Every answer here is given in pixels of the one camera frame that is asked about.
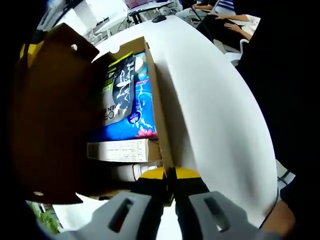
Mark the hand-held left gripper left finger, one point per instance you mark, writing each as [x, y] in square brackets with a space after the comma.
[100, 220]

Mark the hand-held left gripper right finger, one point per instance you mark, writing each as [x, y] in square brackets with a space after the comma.
[197, 220]

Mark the brown cardboard shoe box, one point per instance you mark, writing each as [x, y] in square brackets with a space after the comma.
[50, 112]

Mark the white medicine carton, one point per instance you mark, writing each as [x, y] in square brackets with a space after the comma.
[117, 150]

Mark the black grey soft pouch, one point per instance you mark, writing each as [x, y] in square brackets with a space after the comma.
[120, 95]

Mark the blue soft tissue pack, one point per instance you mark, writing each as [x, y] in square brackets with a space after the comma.
[142, 117]

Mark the green potted plant white pot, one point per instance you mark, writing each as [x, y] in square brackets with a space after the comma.
[47, 220]

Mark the black computer mouse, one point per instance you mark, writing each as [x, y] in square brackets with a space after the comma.
[159, 19]

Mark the person's black shirt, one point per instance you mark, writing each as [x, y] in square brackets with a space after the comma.
[287, 100]

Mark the white chair armrest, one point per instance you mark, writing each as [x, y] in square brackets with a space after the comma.
[237, 56]

